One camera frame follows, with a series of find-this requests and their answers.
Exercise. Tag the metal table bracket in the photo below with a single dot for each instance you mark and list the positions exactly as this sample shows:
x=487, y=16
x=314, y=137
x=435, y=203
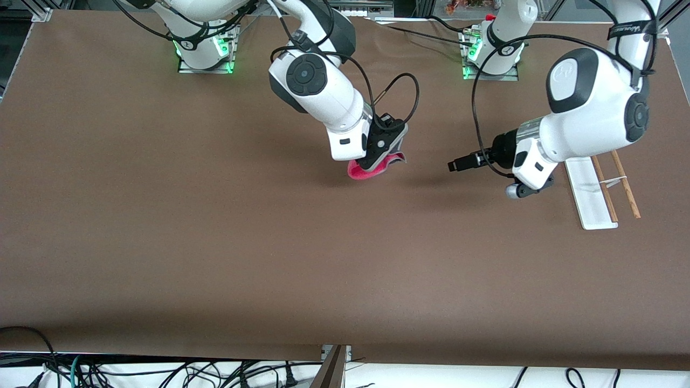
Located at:
x=347, y=353

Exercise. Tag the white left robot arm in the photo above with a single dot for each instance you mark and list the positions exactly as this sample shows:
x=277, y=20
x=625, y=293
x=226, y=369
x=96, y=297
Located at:
x=593, y=118

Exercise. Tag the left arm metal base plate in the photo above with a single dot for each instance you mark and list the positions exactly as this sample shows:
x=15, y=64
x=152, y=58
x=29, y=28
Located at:
x=490, y=75

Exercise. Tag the aluminium frame profile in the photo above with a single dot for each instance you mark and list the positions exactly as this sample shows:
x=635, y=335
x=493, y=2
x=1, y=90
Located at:
x=668, y=16
x=42, y=9

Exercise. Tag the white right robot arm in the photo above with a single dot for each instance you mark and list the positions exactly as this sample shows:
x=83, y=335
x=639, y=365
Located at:
x=323, y=86

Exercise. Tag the pink and grey microfibre towel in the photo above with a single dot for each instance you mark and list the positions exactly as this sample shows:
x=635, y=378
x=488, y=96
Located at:
x=358, y=173

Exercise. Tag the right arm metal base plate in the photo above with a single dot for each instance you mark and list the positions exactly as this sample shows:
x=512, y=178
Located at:
x=207, y=66

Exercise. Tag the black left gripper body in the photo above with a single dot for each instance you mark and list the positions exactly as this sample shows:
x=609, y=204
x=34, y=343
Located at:
x=502, y=149

